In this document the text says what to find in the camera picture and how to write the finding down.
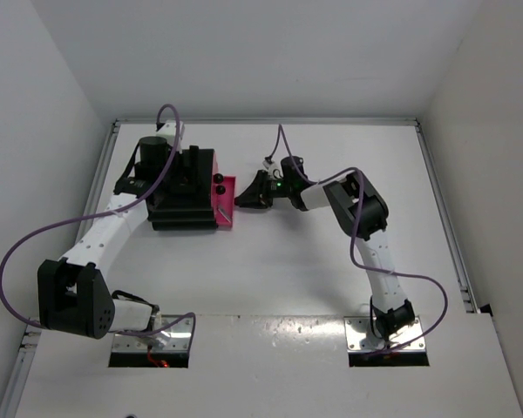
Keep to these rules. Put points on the pink middle drawer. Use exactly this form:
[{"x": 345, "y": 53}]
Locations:
[{"x": 219, "y": 189}]

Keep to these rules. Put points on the pink drawer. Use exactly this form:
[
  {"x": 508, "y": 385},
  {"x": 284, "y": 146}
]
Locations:
[
  {"x": 219, "y": 189},
  {"x": 226, "y": 201},
  {"x": 217, "y": 176}
]

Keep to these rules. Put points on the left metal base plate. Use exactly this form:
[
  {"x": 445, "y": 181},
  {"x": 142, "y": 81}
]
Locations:
[{"x": 172, "y": 340}]

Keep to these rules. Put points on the black drawer cabinet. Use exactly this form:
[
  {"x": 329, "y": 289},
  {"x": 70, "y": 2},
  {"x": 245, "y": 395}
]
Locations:
[{"x": 183, "y": 200}]

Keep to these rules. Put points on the metal base plate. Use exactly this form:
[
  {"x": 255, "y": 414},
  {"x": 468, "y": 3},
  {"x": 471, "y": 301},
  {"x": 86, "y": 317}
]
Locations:
[
  {"x": 172, "y": 340},
  {"x": 360, "y": 339}
]

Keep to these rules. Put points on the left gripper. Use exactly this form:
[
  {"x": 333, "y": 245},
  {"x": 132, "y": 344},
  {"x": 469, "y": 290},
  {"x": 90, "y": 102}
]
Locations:
[{"x": 186, "y": 174}]

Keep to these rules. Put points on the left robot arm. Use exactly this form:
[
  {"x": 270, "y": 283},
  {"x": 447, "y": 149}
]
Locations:
[{"x": 73, "y": 295}]

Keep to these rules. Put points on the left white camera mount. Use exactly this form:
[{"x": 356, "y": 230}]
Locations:
[{"x": 172, "y": 133}]

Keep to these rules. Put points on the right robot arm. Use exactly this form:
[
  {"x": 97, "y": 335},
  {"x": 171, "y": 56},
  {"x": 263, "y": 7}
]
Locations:
[{"x": 361, "y": 213}]

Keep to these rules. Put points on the black handled scissors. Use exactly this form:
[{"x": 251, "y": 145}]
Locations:
[{"x": 224, "y": 214}]

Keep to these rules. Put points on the pink top drawer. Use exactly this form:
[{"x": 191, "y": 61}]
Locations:
[{"x": 217, "y": 176}]

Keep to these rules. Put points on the pink bottom drawer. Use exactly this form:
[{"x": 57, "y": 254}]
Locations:
[{"x": 226, "y": 201}]

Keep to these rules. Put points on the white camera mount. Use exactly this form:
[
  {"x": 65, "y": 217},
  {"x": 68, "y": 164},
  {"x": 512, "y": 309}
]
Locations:
[
  {"x": 172, "y": 133},
  {"x": 269, "y": 164}
]

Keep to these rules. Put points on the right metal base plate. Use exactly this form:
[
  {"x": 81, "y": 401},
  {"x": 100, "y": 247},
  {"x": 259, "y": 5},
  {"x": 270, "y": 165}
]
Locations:
[{"x": 360, "y": 339}]

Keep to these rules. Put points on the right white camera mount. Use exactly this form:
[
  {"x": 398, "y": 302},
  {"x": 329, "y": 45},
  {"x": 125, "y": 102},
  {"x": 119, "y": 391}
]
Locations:
[{"x": 269, "y": 164}]

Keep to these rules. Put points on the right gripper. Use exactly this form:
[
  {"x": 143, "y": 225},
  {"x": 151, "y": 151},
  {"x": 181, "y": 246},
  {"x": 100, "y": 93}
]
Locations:
[{"x": 257, "y": 195}]

